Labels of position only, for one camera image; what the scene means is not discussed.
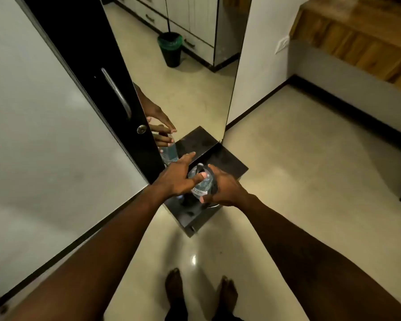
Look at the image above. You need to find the person's right hand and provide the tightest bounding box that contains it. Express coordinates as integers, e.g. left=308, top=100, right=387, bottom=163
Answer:
left=200, top=164, right=254, bottom=208

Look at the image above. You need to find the person's left hand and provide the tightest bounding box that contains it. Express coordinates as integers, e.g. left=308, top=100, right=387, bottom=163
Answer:
left=153, top=152, right=208, bottom=200

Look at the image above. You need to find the clear plastic water bottle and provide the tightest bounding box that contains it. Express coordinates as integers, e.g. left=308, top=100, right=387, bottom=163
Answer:
left=187, top=163, right=218, bottom=202

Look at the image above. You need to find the person's right forearm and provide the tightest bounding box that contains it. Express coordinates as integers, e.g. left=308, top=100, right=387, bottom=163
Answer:
left=245, top=194, right=401, bottom=321

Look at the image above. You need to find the person's left forearm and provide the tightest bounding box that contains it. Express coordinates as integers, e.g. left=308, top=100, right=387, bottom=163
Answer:
left=5, top=184, right=169, bottom=321

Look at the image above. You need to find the low black cabinet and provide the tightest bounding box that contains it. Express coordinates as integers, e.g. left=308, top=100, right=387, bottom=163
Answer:
left=163, top=126, right=249, bottom=238

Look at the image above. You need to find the person's left foot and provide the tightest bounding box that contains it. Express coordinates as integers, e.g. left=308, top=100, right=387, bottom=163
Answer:
left=165, top=267, right=188, bottom=309

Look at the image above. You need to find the person's foot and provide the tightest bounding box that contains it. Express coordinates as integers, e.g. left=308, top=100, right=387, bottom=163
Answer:
left=165, top=267, right=188, bottom=309
left=217, top=276, right=239, bottom=313

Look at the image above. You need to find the person's right foot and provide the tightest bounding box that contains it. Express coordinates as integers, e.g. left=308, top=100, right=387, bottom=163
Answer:
left=217, top=276, right=239, bottom=313

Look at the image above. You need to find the black wardrobe door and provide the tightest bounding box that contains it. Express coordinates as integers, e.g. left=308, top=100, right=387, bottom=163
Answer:
left=20, top=0, right=166, bottom=184

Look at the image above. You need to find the white wardrobe door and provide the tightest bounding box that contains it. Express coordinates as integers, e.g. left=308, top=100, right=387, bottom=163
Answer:
left=0, top=0, right=150, bottom=303

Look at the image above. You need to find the wooden counter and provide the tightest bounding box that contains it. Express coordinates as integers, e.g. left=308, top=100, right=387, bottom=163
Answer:
left=290, top=0, right=401, bottom=95

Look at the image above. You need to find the tall wall mirror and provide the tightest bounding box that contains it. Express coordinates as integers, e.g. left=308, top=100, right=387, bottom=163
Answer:
left=100, top=0, right=253, bottom=166

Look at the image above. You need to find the silver door handle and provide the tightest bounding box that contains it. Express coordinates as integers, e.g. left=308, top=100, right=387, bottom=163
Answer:
left=101, top=67, right=132, bottom=120

